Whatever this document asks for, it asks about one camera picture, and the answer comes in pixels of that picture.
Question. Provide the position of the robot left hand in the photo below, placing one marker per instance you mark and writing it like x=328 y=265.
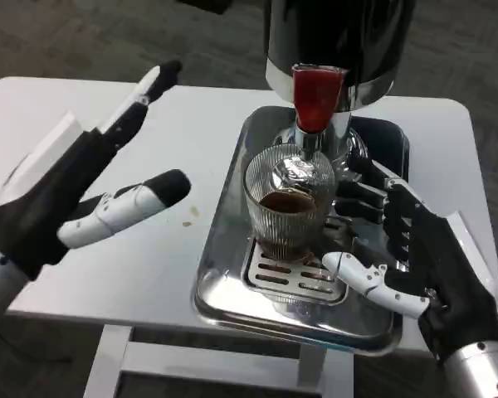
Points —
x=54 y=190

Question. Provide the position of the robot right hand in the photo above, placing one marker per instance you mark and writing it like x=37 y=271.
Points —
x=440 y=265

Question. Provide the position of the clear ribbed glass cup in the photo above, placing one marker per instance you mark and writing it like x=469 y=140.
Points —
x=286 y=224

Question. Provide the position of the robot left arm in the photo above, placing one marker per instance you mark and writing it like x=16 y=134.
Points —
x=0 y=282

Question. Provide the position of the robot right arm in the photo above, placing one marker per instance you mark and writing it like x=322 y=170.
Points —
x=481 y=373

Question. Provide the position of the steel drip grid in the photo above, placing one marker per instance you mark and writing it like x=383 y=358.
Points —
x=274 y=278

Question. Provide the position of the steel tray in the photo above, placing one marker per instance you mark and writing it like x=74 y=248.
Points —
x=224 y=248

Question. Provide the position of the black steel drink dispenser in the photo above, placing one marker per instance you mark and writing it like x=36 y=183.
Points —
x=340 y=33

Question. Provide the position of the white table frame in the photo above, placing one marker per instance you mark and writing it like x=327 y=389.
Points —
x=216 y=356

